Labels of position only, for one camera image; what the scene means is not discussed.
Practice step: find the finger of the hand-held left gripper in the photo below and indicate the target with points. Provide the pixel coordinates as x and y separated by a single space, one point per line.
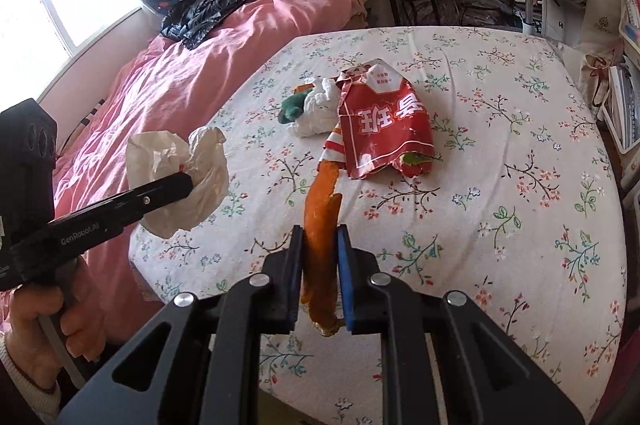
160 192

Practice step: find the white paper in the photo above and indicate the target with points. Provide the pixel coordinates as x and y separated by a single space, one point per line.
205 175

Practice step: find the floral tablecloth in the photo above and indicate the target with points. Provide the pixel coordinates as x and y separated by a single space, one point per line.
500 155

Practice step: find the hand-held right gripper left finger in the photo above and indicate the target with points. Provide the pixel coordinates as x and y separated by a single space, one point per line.
285 285

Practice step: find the long orange peel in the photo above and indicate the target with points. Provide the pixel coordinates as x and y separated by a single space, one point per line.
320 230

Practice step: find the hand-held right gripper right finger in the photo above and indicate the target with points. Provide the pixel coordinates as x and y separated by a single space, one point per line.
345 275

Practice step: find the red snack bag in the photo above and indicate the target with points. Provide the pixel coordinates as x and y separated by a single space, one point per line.
385 130

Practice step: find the person's left hand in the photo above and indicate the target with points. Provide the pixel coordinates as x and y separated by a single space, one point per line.
30 330

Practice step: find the white tissue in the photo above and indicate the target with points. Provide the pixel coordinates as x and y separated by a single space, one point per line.
320 115

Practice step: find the pink duvet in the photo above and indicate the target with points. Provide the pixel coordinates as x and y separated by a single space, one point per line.
175 70

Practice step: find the clear plastic storage bag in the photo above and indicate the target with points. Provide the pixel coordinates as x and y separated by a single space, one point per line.
427 11
487 11

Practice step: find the white canvas bag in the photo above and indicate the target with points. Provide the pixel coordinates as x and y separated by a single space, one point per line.
600 35

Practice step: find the black shiny jacket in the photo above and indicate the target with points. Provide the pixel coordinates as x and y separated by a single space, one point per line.
210 5

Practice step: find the white book rack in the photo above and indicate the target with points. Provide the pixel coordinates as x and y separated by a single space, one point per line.
625 105

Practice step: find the window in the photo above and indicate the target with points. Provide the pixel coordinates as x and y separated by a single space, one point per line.
60 5

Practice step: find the person's left forearm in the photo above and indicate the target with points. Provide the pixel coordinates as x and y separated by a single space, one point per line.
20 392

